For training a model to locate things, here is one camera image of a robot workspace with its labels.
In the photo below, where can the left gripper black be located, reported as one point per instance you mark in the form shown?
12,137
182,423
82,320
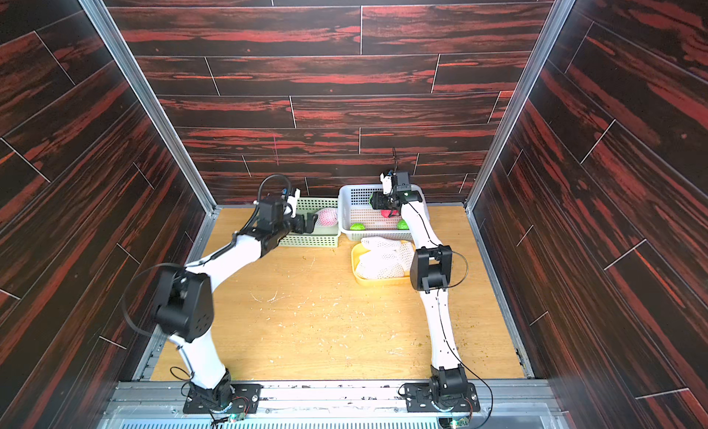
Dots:
309,225

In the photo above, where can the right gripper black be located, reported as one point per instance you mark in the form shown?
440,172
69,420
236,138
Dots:
382,201

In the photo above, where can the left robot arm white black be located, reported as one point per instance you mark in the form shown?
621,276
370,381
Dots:
185,306

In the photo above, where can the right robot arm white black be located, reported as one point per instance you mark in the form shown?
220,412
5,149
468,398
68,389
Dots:
431,276

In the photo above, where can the white plastic basket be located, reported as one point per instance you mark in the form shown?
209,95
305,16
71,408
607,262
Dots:
354,206

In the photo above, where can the green plastic basket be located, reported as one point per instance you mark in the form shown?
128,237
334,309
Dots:
322,236

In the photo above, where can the yellow plastic tray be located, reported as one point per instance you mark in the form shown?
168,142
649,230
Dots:
355,256

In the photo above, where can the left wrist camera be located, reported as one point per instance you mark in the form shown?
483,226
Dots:
291,202

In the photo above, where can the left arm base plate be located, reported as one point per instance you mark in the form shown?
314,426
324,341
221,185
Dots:
238,398

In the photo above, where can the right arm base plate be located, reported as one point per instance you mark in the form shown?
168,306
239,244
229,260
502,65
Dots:
420,397

